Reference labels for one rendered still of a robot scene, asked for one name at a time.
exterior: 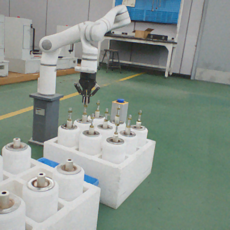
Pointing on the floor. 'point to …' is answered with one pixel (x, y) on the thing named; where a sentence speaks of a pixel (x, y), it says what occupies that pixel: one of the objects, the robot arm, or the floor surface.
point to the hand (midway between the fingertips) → (86, 100)
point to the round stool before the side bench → (109, 59)
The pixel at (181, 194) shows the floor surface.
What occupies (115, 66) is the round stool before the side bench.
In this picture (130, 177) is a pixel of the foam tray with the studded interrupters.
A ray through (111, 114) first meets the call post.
